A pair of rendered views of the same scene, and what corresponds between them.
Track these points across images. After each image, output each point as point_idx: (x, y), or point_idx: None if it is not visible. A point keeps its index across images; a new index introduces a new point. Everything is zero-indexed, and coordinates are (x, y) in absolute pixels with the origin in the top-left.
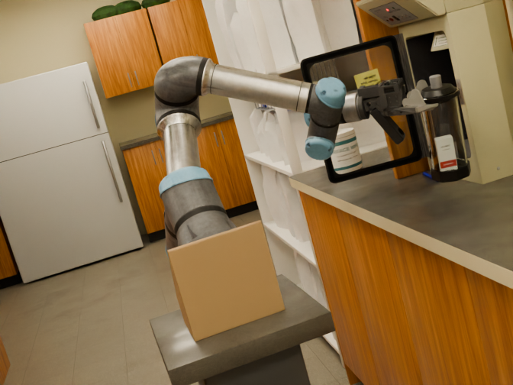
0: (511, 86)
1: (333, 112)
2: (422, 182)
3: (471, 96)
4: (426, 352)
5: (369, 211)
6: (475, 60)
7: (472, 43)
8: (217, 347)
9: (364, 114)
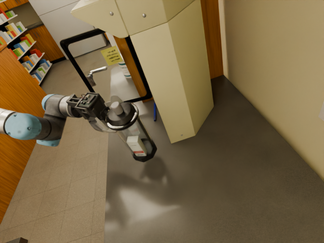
0: (198, 77)
1: (31, 139)
2: (149, 115)
3: (159, 99)
4: None
5: (108, 148)
6: (162, 74)
7: (158, 60)
8: None
9: (76, 116)
